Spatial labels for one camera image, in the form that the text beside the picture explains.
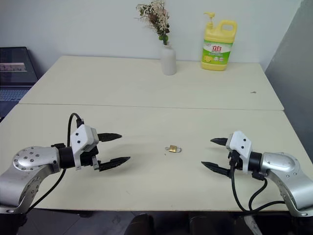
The grey partition panel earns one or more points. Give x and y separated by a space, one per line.
293 85

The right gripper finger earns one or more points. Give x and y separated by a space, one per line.
216 167
220 141

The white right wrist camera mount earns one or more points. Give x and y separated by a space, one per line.
240 143

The white ceramic vase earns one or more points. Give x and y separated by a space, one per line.
168 61

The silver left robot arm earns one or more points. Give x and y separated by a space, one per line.
29 169

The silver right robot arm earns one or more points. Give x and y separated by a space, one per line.
286 171

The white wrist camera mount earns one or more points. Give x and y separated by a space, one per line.
79 139
240 143

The yellow detergent pump bottle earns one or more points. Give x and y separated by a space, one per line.
216 49

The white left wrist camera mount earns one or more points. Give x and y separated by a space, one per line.
79 139

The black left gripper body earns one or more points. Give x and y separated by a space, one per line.
87 159

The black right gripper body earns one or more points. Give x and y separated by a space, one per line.
240 163

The dark rounded shape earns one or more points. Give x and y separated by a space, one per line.
141 224

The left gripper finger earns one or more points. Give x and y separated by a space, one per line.
108 137
113 163

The black laptop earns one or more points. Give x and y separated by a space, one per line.
14 71

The small brass padlock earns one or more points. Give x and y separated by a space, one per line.
173 148

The dried flower bouquet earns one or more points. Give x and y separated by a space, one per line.
155 17

